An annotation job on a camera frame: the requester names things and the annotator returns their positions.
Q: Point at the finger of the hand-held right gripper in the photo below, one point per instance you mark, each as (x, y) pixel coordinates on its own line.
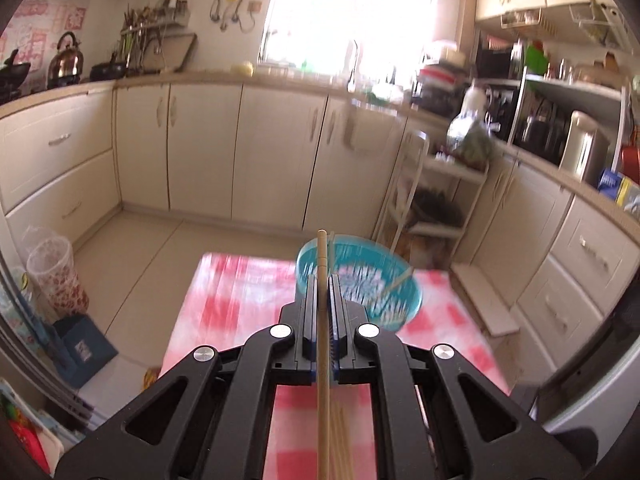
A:
(575, 452)

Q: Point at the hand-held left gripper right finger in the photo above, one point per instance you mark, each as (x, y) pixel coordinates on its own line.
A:
(336, 315)

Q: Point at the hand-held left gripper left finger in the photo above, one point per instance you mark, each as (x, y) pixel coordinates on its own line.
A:
(307, 315)

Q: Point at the blue perforated plastic cup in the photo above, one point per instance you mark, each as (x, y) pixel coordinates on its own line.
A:
(360, 280)

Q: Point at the single wooden chopstick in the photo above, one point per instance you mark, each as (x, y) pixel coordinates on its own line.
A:
(400, 280)
(323, 410)

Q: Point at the bundle of wooden chopsticks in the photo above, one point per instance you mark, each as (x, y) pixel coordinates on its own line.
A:
(340, 440)

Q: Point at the red checkered plastic tablecloth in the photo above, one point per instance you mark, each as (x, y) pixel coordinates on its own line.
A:
(225, 320)

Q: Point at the dark pot in cart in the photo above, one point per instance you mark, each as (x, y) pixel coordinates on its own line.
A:
(435, 207)

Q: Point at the white wooden step stool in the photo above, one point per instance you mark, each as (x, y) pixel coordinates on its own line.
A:
(482, 300)

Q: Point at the white rolling cart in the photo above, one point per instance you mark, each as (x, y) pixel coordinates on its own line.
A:
(415, 170)

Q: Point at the white hanging door bin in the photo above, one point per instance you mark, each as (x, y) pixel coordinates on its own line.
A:
(370, 130)

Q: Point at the white base kitchen cabinets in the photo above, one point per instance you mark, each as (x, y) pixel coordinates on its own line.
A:
(200, 150)

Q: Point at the blue and yellow carton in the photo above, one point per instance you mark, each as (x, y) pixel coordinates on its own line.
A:
(612, 184)

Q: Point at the plastic bag of greens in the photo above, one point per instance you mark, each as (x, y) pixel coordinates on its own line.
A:
(472, 142)

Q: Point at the blue box on floor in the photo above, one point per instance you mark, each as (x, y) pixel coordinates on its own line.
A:
(82, 350)

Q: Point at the red pan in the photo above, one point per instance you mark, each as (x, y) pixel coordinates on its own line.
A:
(631, 160)

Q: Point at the white electric thermo pot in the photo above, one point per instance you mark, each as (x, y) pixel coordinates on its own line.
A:
(582, 150)

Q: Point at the sink faucet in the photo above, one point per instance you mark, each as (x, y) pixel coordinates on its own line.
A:
(354, 65)

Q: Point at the stack of pots and containers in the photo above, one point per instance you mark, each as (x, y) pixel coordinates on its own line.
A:
(437, 85)

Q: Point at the white thermos jug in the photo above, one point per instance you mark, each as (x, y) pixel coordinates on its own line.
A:
(474, 102)

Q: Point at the yellow lump on counter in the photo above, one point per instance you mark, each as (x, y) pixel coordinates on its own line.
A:
(243, 69)

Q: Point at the floral plastic trash bin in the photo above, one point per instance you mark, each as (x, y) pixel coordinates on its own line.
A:
(55, 280)

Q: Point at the steel cooking pot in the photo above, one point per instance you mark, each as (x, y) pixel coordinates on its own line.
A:
(535, 132)

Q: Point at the grey fridge door gasket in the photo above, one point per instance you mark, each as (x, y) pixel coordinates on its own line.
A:
(30, 350)

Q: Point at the grey cutting board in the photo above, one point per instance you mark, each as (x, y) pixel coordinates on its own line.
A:
(175, 52)

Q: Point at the black microwave oven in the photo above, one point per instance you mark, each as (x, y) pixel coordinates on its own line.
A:
(497, 60)

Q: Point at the white countertop shelf unit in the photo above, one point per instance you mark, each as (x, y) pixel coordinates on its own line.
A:
(575, 92)

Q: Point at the bright kitchen window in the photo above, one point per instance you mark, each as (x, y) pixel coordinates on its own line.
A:
(350, 5)

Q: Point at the black frying pan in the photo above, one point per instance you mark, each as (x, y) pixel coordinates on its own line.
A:
(107, 71)

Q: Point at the green plastic board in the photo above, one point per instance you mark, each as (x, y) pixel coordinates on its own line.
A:
(537, 57)

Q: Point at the steel whistling kettle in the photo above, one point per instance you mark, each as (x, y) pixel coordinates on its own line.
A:
(65, 62)

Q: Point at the black wok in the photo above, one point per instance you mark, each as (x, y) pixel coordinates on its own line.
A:
(12, 72)

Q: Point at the wall utensil rack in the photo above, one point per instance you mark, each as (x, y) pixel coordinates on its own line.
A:
(150, 25)

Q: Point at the pink wall stickers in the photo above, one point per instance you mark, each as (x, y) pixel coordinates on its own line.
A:
(45, 22)

